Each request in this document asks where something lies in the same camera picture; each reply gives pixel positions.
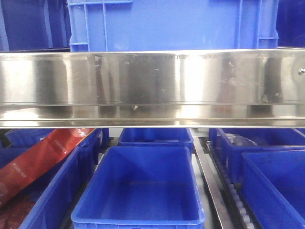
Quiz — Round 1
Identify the blue bin behind centre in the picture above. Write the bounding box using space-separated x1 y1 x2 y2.
118 128 193 153

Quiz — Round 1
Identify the blue bin rear left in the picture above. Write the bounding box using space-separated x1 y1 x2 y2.
4 128 110 184

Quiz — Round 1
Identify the empty blue bin centre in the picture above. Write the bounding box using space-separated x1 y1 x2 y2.
71 146 205 229

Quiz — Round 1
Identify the blue bin rear right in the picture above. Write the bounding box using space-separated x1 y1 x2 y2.
209 128 305 183

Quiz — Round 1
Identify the stainless steel shelf beam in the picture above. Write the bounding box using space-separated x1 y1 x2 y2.
0 48 305 128

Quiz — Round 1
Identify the blue bin lower right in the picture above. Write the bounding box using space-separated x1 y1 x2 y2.
242 150 305 229

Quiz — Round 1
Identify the blue bin lower left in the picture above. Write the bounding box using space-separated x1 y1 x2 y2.
0 146 81 229

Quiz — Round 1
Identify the large blue crate right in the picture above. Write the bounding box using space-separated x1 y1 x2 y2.
68 0 278 52

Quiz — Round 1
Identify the white roller conveyor track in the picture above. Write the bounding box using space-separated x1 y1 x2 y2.
206 141 262 229

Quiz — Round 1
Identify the red paper package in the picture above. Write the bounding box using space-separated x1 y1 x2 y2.
0 128 95 206

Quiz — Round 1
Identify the dark blue crate upper left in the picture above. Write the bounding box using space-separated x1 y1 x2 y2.
0 0 71 51

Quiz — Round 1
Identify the grey metal guide rail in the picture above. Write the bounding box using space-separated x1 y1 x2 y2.
193 136 234 229

